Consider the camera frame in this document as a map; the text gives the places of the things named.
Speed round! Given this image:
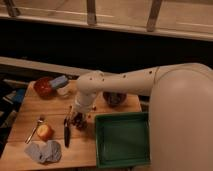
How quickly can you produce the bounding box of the dark grape bunch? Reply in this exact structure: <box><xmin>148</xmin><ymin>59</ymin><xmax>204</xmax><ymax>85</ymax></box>
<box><xmin>71</xmin><ymin>113</ymin><xmax>87</xmax><ymax>130</ymax></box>

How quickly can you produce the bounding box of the green plastic tray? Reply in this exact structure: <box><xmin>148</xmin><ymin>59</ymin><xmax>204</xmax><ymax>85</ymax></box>
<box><xmin>95</xmin><ymin>112</ymin><xmax>150</xmax><ymax>168</ymax></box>

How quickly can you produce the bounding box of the grey cloth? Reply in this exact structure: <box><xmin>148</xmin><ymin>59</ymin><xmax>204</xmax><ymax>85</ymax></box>
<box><xmin>25</xmin><ymin>140</ymin><xmax>62</xmax><ymax>164</ymax></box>

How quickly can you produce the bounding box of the metal fork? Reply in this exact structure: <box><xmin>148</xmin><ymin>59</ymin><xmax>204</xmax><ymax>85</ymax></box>
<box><xmin>25</xmin><ymin>115</ymin><xmax>45</xmax><ymax>144</ymax></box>

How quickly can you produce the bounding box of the dark brown bowl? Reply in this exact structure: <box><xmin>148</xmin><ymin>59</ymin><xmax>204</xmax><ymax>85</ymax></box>
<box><xmin>103</xmin><ymin>92</ymin><xmax>127</xmax><ymax>107</ymax></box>

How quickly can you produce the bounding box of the black handled knife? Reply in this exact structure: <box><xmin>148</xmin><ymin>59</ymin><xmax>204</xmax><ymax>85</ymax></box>
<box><xmin>64</xmin><ymin>116</ymin><xmax>71</xmax><ymax>148</ymax></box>

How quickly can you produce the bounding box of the red bowl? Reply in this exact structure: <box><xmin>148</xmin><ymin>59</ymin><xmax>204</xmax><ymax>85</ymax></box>
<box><xmin>33</xmin><ymin>77</ymin><xmax>56</xmax><ymax>99</ymax></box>

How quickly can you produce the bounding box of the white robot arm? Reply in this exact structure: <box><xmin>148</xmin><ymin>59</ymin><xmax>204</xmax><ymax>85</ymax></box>
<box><xmin>74</xmin><ymin>63</ymin><xmax>213</xmax><ymax>171</ymax></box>

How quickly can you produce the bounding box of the wooden board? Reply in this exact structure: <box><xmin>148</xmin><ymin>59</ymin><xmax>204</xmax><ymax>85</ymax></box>
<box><xmin>0</xmin><ymin>80</ymin><xmax>141</xmax><ymax>171</ymax></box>

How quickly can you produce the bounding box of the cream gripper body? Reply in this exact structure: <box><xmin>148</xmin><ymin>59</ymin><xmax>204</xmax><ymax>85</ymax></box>
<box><xmin>72</xmin><ymin>92</ymin><xmax>97</xmax><ymax>113</ymax></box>

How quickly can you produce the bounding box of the blue sponge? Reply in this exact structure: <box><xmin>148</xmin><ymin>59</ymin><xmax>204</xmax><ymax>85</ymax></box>
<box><xmin>50</xmin><ymin>75</ymin><xmax>68</xmax><ymax>89</ymax></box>

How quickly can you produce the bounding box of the orange apple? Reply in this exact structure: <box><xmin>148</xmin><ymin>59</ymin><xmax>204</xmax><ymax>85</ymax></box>
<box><xmin>37</xmin><ymin>124</ymin><xmax>54</xmax><ymax>141</ymax></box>

